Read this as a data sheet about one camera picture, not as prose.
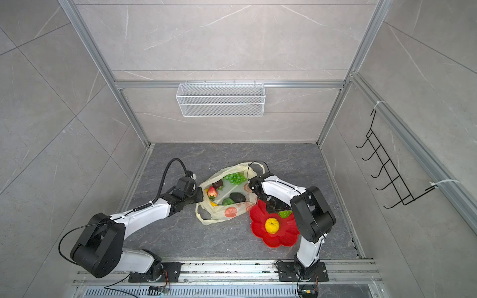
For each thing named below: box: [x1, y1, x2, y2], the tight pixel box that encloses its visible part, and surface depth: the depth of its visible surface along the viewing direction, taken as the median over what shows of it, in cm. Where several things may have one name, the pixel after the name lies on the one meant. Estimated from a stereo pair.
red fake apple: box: [207, 186, 219, 198], surface depth 95 cm
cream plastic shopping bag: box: [195, 161, 266, 226], surface depth 94 cm
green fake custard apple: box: [277, 209, 293, 219], surface depth 83 cm
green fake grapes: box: [222, 171, 248, 186], surface depth 100 cm
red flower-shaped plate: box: [249, 199, 300, 248], surface depth 85 cm
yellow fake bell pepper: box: [264, 217, 281, 235], surface depth 83 cm
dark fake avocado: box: [229, 192, 246, 204], surface depth 94 cm
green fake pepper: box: [222, 197, 236, 206], surface depth 90 cm
